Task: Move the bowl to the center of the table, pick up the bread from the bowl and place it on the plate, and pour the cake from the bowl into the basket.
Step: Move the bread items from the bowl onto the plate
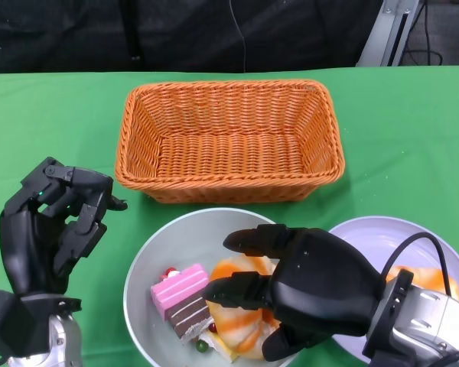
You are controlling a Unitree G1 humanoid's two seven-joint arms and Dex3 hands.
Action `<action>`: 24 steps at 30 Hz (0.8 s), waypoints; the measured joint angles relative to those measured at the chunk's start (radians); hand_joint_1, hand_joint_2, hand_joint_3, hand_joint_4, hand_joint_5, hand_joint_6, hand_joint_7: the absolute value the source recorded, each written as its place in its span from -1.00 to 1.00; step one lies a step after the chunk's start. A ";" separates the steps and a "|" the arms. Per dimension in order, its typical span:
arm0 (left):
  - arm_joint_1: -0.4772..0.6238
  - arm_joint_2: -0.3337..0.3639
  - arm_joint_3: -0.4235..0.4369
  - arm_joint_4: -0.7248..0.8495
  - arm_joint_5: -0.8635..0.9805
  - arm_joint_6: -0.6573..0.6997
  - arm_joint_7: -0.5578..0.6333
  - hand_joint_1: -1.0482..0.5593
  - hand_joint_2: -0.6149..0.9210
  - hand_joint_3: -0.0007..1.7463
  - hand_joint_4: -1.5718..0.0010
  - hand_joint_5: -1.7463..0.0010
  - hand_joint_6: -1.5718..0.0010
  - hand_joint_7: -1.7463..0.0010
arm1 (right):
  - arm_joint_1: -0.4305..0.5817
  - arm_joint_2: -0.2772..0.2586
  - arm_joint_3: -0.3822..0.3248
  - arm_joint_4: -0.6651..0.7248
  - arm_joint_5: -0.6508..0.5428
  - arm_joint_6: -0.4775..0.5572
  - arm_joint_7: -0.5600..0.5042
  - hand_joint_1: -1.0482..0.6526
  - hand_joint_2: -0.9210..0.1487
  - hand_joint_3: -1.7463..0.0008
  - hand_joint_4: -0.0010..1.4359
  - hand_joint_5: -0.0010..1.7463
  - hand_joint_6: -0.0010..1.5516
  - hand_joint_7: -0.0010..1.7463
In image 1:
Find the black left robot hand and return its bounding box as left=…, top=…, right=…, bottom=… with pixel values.
left=0, top=156, right=129, bottom=295

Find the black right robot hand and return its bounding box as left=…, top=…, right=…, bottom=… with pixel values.
left=202, top=224, right=387, bottom=362

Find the orange striped ring bread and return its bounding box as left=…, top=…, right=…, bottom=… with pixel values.
left=206, top=255, right=284, bottom=361
left=386, top=266, right=459, bottom=303

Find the yellow cake slice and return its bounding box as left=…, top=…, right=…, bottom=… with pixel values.
left=197, top=324, right=240, bottom=364

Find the chocolate cake slice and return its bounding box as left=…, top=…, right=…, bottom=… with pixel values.
left=164, top=296, right=213, bottom=347

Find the pink cake slice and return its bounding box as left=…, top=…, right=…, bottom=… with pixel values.
left=149, top=263, right=210, bottom=321

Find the grey-green round bowl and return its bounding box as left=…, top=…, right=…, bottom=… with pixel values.
left=122, top=207, right=303, bottom=367

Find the lavender round plate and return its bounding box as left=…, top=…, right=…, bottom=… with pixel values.
left=327, top=216, right=459, bottom=364

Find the orange wicker basket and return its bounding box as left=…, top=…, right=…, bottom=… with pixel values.
left=113, top=79, right=346, bottom=204

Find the green tablecloth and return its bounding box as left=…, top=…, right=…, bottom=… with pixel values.
left=0, top=64, right=459, bottom=367

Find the black backdrop curtain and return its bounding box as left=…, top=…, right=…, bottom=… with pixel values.
left=0, top=0, right=383, bottom=76

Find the black backdrop stand pole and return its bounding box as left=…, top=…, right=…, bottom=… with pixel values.
left=125, top=0, right=145, bottom=64

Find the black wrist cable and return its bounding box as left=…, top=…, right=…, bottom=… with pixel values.
left=380, top=232, right=454, bottom=297

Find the thin black hanging cable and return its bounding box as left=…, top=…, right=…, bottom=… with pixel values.
left=227, top=0, right=249, bottom=74

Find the aluminium frame post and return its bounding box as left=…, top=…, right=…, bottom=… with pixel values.
left=356, top=0, right=421, bottom=69

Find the black floor cable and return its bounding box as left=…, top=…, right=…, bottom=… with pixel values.
left=403, top=0, right=444, bottom=68

